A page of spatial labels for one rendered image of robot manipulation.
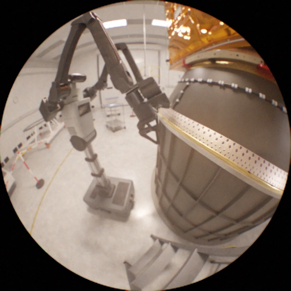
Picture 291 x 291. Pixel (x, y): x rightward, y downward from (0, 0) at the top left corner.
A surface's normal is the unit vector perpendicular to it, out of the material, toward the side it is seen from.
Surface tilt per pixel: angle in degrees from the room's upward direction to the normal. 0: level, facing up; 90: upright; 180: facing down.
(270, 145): 62
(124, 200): 0
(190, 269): 0
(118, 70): 89
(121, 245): 0
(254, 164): 43
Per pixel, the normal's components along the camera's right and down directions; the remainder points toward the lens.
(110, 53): -0.07, 0.54
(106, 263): -0.01, -0.83
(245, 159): -0.54, -0.36
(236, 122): -0.73, -0.11
